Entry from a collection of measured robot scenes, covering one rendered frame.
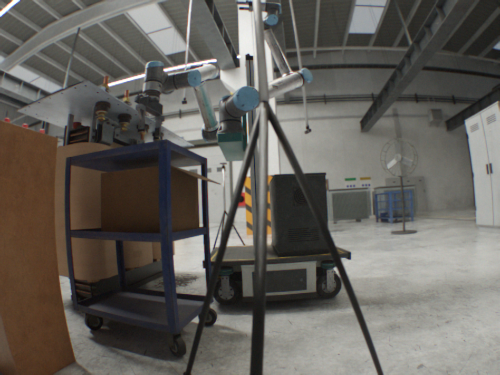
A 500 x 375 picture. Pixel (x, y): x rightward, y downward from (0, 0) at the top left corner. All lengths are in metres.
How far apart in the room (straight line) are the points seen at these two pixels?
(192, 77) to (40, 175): 0.82
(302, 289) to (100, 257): 1.28
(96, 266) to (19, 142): 1.02
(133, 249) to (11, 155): 1.37
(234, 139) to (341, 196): 8.34
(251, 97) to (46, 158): 1.16
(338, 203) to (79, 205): 8.87
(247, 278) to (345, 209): 8.49
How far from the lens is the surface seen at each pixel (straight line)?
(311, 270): 1.69
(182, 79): 1.37
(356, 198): 10.00
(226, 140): 1.69
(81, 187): 1.78
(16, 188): 1.03
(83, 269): 1.81
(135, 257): 2.14
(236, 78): 7.95
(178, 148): 1.17
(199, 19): 6.29
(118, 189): 1.29
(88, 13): 14.54
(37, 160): 1.09
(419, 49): 9.01
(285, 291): 1.69
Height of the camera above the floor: 0.62
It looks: 5 degrees up
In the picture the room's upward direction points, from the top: 2 degrees counter-clockwise
